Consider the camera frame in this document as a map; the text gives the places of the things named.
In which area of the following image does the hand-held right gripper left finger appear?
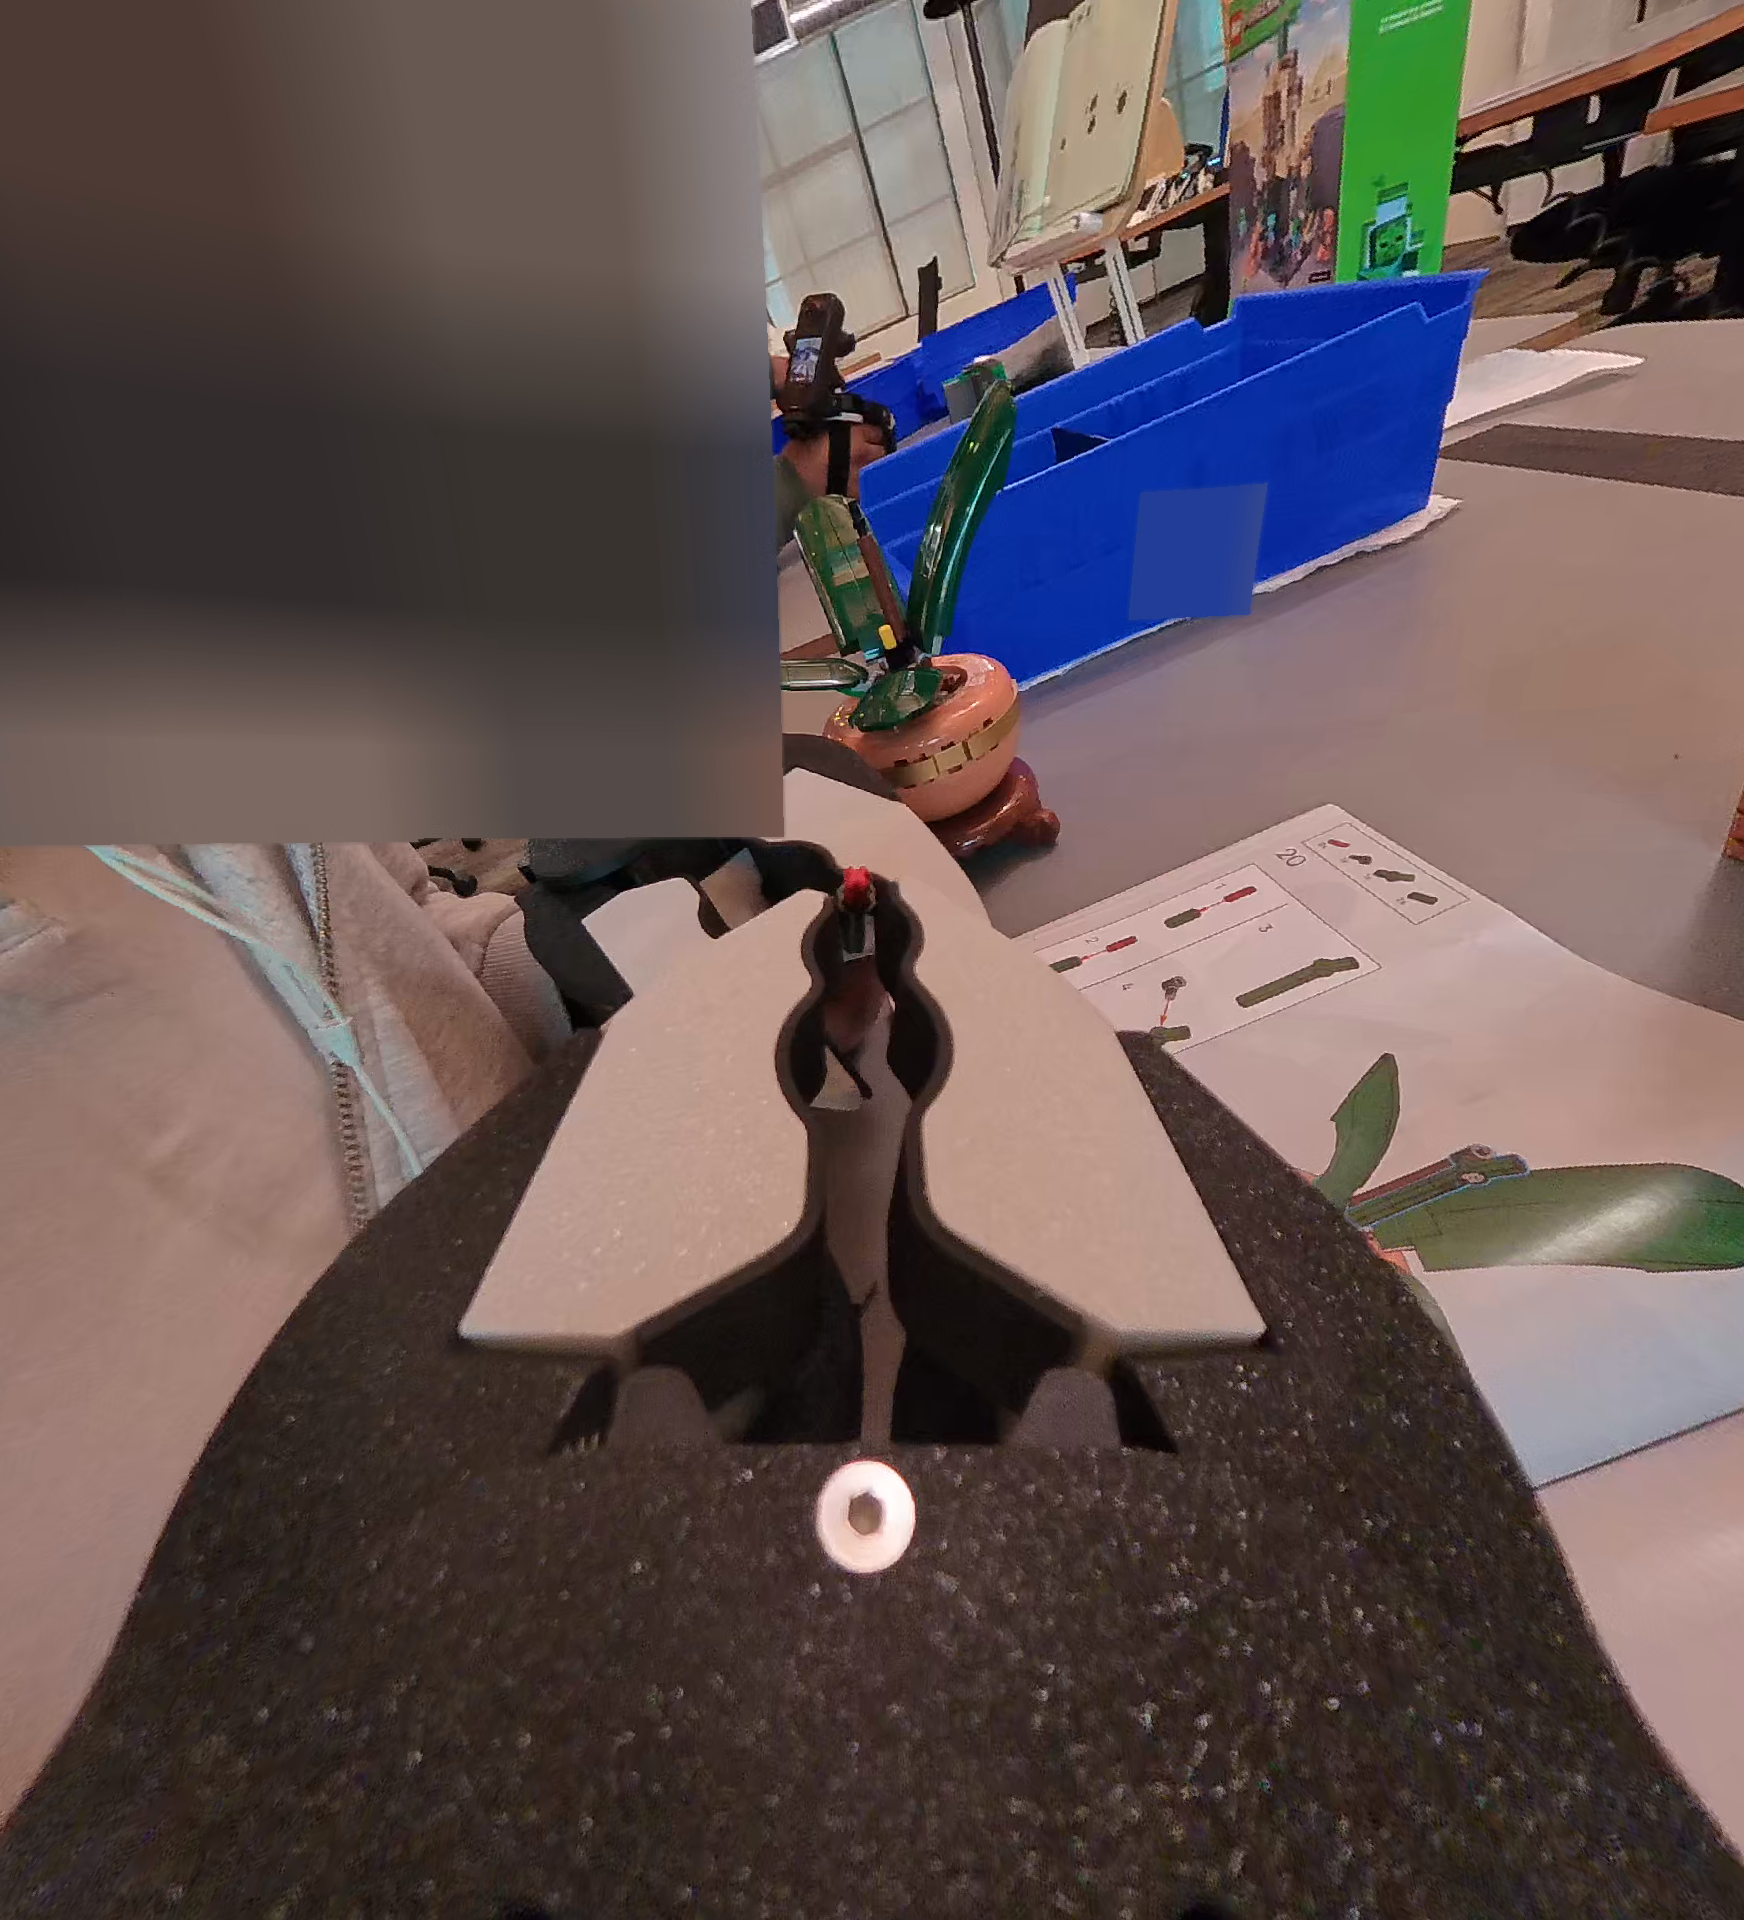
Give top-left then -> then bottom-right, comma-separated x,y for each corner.
457,894 -> 875,1352

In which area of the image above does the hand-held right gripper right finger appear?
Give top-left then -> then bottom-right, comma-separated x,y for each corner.
873,875 -> 1272,1346

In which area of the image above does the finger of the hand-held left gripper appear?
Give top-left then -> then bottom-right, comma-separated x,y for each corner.
579,877 -> 755,1034
783,765 -> 1001,948

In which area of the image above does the person's left forearm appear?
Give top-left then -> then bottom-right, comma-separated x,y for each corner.
363,842 -> 575,1053

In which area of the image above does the grey desk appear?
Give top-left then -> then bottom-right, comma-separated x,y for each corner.
774,306 -> 1744,1920

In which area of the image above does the toy brick orchid pot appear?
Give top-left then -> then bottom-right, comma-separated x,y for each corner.
778,361 -> 1064,865

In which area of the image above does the blue plastic bin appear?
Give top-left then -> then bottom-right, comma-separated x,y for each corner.
774,284 -> 1083,452
857,270 -> 1491,697

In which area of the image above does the open instruction booklet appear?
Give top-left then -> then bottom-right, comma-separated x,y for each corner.
1015,803 -> 1744,1488

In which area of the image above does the white foam sheet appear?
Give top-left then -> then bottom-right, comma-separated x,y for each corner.
1254,487 -> 1463,603
1443,344 -> 1650,441

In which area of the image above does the beige display board on stand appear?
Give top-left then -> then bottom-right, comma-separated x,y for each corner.
986,0 -> 1187,351

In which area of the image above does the green toy set box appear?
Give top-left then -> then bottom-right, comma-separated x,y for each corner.
1224,0 -> 1463,291

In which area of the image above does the group of black office chairs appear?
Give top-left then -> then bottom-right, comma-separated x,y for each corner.
1502,143 -> 1744,320

